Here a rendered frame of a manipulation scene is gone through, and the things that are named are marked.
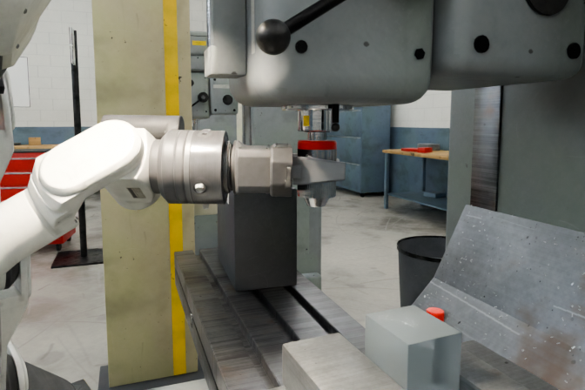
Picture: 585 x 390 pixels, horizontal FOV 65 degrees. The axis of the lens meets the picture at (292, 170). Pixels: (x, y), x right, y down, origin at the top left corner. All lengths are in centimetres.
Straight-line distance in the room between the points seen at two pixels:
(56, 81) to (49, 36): 81
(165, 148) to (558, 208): 55
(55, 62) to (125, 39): 741
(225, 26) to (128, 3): 179
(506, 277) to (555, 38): 37
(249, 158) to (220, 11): 16
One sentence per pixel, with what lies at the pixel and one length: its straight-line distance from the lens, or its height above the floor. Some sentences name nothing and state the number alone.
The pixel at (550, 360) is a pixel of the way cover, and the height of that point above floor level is 99.
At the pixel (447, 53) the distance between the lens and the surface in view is 51.
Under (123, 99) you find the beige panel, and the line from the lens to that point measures 223.
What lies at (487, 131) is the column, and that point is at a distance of 85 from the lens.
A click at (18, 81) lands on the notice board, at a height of 201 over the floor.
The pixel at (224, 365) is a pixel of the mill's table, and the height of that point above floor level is 98.
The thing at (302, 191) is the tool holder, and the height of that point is 121.
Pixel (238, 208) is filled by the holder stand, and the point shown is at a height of 114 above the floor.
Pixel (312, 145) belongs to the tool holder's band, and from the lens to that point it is 53.
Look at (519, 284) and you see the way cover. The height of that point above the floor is 105.
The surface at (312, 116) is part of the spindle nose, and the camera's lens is 53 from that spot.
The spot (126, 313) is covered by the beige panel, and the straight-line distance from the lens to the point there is 240.
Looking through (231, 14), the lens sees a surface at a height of 140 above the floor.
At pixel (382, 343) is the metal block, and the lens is 40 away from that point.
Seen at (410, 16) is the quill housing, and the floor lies 140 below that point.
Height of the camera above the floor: 129
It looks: 6 degrees down
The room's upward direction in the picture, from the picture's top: straight up
